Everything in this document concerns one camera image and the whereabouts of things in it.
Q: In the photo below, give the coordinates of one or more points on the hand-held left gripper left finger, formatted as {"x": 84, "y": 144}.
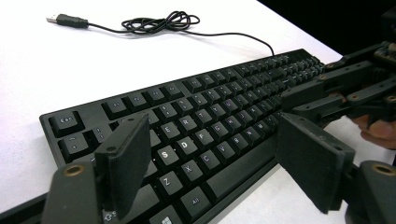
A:
{"x": 124, "y": 165}

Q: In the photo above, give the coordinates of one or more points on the black computer keyboard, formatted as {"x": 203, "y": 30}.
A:
{"x": 199, "y": 133}

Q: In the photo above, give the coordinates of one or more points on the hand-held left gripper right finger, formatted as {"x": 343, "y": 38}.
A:
{"x": 313, "y": 158}

